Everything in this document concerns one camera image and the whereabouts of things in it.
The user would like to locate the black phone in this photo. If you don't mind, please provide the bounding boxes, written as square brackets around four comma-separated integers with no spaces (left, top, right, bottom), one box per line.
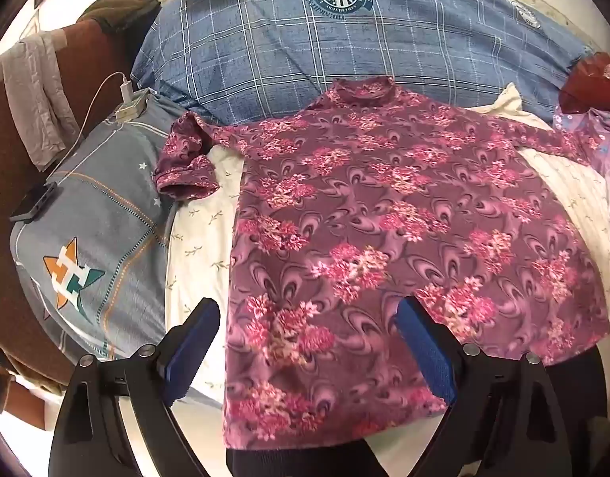
[9,184,57,223]

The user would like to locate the grey-blue star logo pillow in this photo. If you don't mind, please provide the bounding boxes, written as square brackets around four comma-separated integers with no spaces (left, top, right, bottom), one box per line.
[9,94,186,361]

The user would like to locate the dark green cloth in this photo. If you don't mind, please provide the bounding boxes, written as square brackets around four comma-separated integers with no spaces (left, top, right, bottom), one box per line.
[76,0,161,35]

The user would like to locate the person's black pants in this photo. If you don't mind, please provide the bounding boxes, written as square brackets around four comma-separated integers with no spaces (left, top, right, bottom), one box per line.
[225,345,610,477]

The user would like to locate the white charger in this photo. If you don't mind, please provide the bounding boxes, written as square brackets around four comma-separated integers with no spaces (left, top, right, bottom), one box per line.
[115,84,151,121]

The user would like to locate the white charger cable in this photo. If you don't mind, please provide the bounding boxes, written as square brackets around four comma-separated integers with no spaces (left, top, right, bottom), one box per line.
[56,72,132,170]

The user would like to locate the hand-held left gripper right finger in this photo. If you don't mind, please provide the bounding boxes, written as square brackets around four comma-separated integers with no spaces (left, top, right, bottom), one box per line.
[397,295,574,477]

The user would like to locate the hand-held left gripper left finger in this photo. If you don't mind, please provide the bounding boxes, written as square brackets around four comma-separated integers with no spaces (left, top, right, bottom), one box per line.
[49,298,221,477]

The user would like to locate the grey cloth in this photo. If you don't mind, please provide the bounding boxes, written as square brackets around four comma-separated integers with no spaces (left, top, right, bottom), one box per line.
[1,34,82,172]

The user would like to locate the brown headboard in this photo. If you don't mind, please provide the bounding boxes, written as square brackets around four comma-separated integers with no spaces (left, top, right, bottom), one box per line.
[0,17,137,418]

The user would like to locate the maroon floral shirt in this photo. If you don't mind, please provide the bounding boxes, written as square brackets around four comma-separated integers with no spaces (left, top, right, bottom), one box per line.
[153,76,610,450]

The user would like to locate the blue plaid quilt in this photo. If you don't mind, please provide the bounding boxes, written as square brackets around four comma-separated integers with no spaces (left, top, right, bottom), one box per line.
[131,0,596,127]

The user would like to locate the red plastic bag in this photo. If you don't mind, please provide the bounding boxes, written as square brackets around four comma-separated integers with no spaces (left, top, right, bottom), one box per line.
[558,52,610,115]

